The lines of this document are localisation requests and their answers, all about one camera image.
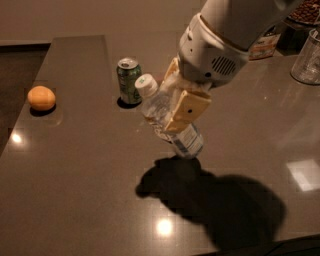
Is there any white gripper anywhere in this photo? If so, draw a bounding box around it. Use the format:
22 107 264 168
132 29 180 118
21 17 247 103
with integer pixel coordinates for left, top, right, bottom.
163 14 248 133

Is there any clear plastic water bottle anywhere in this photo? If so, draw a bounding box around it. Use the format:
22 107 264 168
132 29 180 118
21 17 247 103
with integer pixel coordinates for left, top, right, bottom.
135 74 203 159

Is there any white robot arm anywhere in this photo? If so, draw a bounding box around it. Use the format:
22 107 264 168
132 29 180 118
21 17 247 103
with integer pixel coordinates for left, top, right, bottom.
164 0 302 133

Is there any green soda can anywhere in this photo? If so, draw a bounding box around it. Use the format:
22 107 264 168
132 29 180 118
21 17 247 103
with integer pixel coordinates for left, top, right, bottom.
116 57 142 105

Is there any glass jar with black lid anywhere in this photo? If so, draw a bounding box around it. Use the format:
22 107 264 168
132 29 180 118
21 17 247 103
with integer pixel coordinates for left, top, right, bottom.
249 26 281 61

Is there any clear glass cup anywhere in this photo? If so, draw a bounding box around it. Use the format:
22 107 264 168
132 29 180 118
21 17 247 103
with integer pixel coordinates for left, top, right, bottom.
291 27 320 85

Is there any orange fruit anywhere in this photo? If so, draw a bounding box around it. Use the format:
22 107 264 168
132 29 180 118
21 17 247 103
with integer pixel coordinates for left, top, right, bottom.
27 86 56 111

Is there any jar of brown snacks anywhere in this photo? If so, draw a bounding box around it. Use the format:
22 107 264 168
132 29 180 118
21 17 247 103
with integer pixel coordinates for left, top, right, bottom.
288 0 320 25

